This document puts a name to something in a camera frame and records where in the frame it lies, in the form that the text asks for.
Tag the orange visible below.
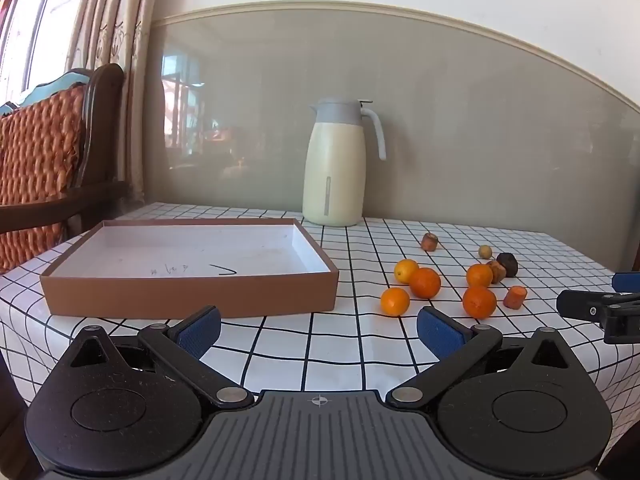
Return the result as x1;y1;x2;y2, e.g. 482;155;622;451
380;287;411;317
462;286;497;320
409;267;442;299
466;263;494;289
394;259;420;284

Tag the wooden sofa with orange cushions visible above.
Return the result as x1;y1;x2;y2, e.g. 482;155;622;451
0;63;131;275

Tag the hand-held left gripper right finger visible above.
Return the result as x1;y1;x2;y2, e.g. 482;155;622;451
385;306;581;407

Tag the brown cardboard box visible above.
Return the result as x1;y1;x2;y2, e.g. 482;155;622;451
40;217;341;318

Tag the beige patterned curtain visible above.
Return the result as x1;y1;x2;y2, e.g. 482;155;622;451
65;0;166;206

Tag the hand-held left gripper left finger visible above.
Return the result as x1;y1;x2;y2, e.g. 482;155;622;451
57;305;256;408

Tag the window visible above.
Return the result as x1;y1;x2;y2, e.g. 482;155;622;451
0;0;81;106

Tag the cream thermos jug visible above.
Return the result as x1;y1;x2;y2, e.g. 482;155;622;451
302;98;387;227

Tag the white checked tablecloth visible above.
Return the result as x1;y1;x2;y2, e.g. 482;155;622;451
0;202;640;466

